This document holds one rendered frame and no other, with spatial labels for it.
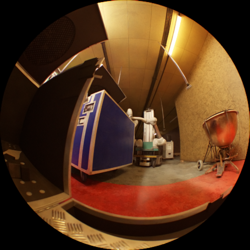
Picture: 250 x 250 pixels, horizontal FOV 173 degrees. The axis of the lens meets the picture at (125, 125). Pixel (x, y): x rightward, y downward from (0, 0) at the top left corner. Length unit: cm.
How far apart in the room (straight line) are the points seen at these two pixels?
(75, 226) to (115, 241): 10
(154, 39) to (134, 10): 109
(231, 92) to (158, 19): 249
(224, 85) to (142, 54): 260
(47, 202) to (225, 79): 299
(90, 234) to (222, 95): 279
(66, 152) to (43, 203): 21
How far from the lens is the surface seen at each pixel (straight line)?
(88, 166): 70
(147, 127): 264
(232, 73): 266
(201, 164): 171
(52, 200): 35
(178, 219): 39
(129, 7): 290
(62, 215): 30
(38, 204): 33
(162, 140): 210
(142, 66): 331
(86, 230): 28
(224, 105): 256
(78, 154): 81
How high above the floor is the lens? 39
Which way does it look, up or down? 18 degrees up
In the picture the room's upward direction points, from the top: 5 degrees clockwise
